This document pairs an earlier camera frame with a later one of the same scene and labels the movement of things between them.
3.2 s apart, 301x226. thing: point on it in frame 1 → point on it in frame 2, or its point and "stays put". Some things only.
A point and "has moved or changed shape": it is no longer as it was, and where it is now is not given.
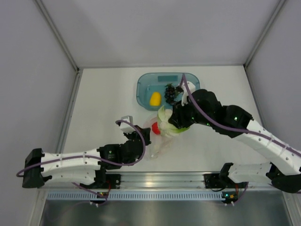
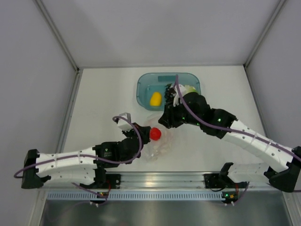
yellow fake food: [155, 99] stays put
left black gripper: [134, 133] stays put
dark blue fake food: [171, 92] stays put
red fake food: [155, 128] has moved or changed shape
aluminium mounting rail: [158, 180] stays put
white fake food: [167, 130] has moved or changed shape
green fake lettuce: [163, 116] has moved or changed shape
